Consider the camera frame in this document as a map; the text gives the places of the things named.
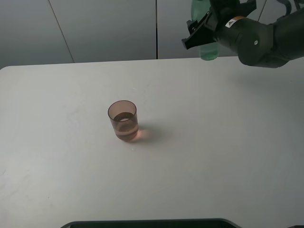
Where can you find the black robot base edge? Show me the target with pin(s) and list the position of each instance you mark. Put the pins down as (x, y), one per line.
(165, 223)

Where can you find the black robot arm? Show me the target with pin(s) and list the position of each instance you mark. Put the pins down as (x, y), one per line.
(255, 43)

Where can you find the pink translucent plastic cup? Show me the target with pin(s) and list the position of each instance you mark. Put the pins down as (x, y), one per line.
(123, 117)

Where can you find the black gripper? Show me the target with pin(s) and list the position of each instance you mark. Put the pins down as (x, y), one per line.
(216, 26)

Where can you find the green transparent water bottle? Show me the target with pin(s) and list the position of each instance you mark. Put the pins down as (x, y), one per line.
(199, 9)

